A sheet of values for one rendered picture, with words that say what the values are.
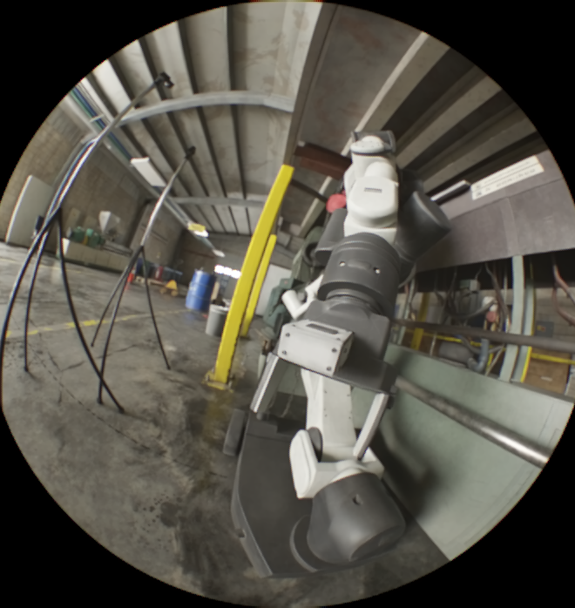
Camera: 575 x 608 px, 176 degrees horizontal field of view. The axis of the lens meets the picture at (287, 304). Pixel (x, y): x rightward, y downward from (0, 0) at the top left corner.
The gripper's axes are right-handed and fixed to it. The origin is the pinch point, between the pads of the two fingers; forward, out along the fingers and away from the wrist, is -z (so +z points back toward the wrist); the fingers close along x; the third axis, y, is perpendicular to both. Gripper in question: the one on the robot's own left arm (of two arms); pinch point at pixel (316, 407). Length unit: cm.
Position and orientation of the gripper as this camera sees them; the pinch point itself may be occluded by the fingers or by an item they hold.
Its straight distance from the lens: 18.4
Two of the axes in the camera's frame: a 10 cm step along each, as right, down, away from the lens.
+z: 4.0, -8.5, 3.4
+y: -3.1, -4.7, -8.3
